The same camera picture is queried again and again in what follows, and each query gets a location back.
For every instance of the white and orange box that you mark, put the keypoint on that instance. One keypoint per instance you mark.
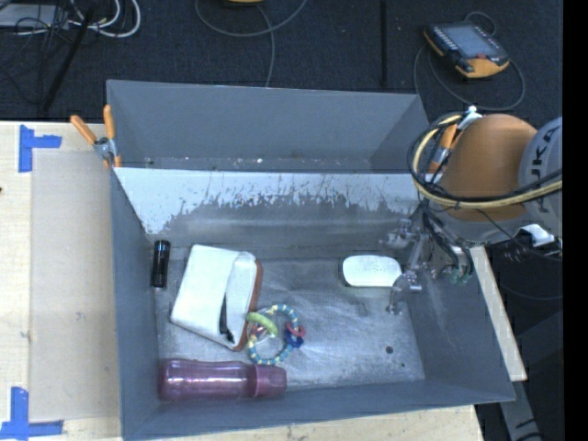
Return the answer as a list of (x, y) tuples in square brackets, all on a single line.
[(204, 287)]

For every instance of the grey metal bin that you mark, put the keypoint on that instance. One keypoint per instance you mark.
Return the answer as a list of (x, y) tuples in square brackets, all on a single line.
[(321, 329)]

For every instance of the pale wood flat board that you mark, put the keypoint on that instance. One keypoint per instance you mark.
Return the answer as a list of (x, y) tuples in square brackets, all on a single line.
[(69, 292)]

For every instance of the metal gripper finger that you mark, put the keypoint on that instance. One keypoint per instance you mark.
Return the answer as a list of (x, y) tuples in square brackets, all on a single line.
[(400, 288), (398, 237)]

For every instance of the small black cylinder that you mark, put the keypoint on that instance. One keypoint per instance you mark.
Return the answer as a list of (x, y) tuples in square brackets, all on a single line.
[(161, 264)]

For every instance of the white soap bar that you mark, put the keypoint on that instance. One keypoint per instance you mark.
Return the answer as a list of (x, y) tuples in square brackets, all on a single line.
[(371, 271)]

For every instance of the purple plastic bottle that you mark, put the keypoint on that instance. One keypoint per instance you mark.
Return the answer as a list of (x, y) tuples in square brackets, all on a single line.
[(206, 380)]

